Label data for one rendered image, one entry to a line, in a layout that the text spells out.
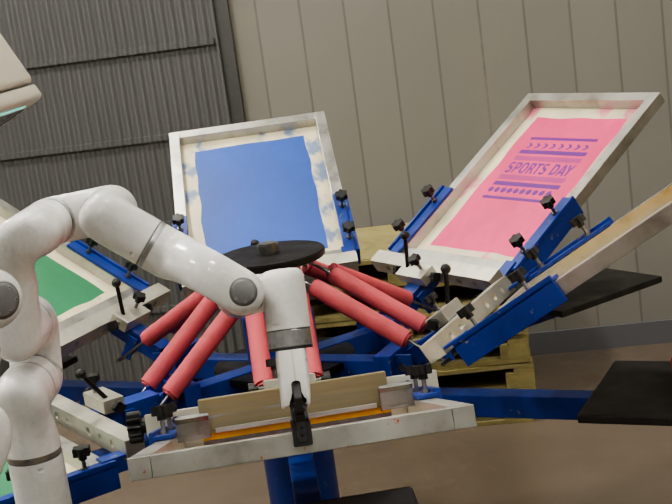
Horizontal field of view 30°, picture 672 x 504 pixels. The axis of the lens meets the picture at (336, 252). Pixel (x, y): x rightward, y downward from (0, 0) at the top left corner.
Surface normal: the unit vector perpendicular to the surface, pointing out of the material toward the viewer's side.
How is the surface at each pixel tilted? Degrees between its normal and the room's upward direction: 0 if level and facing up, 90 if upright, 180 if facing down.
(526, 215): 32
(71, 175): 90
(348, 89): 90
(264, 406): 73
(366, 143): 90
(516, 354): 90
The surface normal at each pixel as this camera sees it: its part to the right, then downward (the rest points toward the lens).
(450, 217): -0.54, -0.70
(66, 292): 0.37, -0.84
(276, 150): -0.07, -0.72
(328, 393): 0.05, -0.09
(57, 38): -0.10, 0.22
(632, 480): -0.13, -0.97
